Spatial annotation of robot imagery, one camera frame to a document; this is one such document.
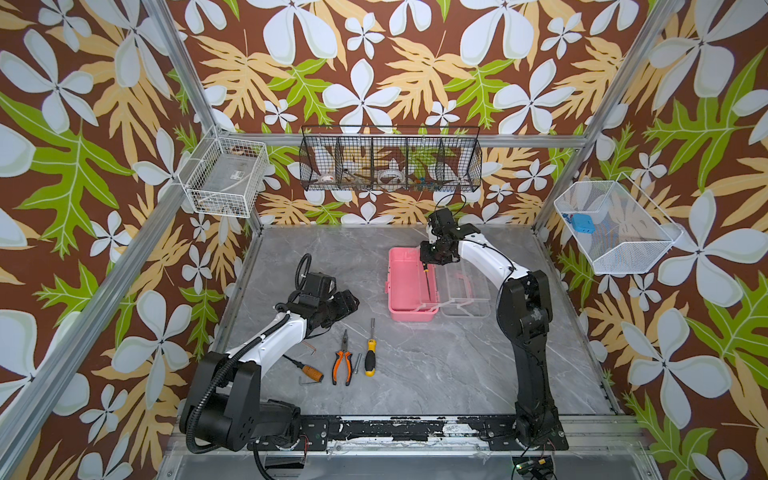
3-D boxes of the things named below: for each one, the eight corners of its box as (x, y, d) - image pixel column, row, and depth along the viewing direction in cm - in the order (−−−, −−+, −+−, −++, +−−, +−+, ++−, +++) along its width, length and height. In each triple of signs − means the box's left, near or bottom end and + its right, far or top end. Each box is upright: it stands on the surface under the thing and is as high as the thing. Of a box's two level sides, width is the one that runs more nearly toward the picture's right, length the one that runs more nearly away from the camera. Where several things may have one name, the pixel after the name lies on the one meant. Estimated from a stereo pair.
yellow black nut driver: (364, 376, 85) (364, 373, 83) (366, 321, 96) (366, 318, 94) (376, 376, 85) (376, 373, 83) (377, 321, 96) (377, 318, 94)
